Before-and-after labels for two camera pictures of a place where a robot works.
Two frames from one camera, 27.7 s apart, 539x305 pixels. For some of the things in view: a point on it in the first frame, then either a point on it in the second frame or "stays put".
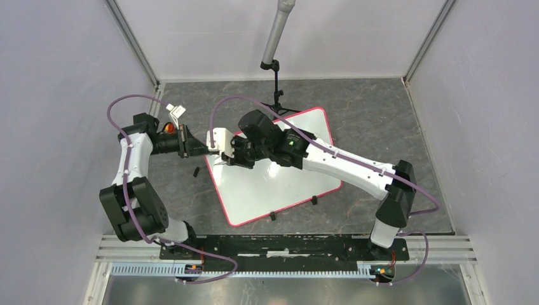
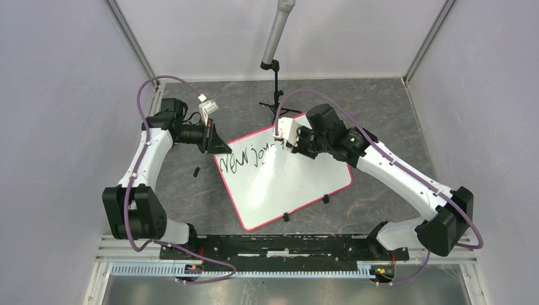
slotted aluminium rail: [170, 271] stays put
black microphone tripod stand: [276, 107] stays put
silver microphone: [285, 7] stays put
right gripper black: [236, 160] to [299, 148]
